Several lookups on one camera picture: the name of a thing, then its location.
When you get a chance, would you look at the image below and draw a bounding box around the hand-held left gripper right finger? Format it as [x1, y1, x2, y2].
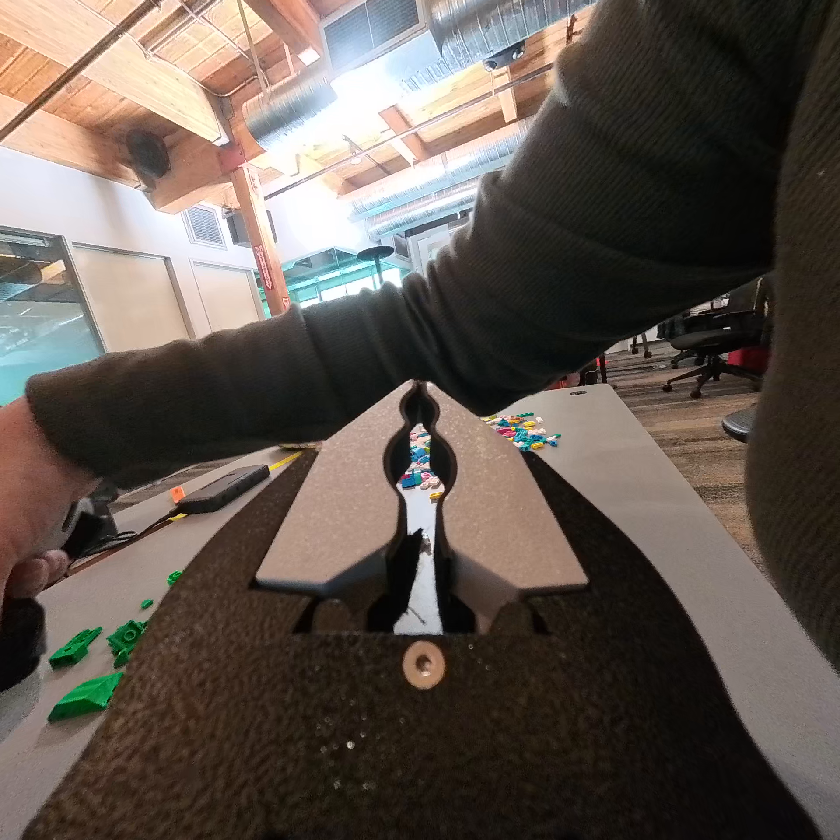
[425, 382, 590, 632]

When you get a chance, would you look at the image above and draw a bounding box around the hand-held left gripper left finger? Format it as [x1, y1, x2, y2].
[255, 381, 422, 632]

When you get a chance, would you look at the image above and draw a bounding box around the pile of colourful toy bricks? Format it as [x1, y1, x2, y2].
[397, 412, 564, 503]

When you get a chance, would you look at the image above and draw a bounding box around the person's right forearm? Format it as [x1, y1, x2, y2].
[25, 0, 815, 490]

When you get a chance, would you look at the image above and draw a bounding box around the grey desk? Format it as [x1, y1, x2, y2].
[0, 384, 840, 840]

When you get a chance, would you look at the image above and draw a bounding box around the group of green toy bricks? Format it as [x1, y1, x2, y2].
[47, 570, 186, 723]

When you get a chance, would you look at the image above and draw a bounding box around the black flat case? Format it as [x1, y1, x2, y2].
[176, 464, 272, 517]

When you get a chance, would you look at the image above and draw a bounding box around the black battery charger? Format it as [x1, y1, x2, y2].
[62, 484, 120, 560]

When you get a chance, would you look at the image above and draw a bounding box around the white door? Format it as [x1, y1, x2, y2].
[71, 243, 196, 358]
[190, 259, 266, 336]

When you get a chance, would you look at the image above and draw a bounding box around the teal framed window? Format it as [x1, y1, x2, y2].
[282, 248, 414, 309]

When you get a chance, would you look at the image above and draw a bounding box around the person's torso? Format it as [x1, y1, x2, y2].
[745, 0, 840, 677]

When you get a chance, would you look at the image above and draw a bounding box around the wooden pillar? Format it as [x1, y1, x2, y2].
[220, 141, 293, 322]

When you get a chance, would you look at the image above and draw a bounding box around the black round ceiling speaker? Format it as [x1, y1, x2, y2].
[126, 128, 173, 179]

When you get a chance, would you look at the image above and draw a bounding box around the large black ceiling vent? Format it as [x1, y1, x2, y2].
[320, 0, 429, 74]

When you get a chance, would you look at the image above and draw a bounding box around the wooden ceiling beam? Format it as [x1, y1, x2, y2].
[0, 0, 237, 214]

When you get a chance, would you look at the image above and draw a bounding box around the black cable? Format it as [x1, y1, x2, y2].
[69, 508, 191, 572]

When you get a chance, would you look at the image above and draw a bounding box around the black wall speaker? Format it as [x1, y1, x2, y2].
[225, 209, 278, 249]

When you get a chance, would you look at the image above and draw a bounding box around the wall air vent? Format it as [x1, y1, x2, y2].
[182, 205, 228, 250]

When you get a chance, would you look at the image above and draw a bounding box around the glass wall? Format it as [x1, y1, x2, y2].
[0, 226, 107, 408]

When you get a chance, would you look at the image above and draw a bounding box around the silver ceiling duct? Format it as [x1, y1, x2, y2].
[243, 0, 592, 240]

